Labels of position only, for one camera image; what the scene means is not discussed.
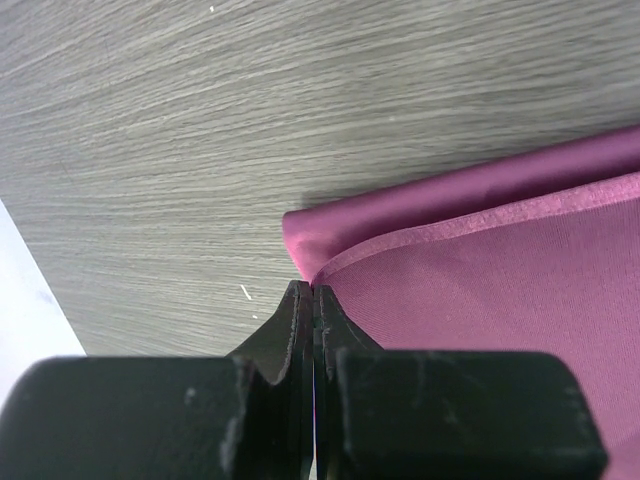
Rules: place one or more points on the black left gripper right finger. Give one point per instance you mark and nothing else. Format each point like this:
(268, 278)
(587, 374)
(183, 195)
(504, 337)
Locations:
(424, 414)

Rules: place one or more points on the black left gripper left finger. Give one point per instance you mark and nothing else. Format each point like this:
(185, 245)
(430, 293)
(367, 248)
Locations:
(247, 415)

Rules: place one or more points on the magenta cloth napkin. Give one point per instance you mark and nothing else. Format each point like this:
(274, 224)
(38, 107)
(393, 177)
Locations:
(539, 251)

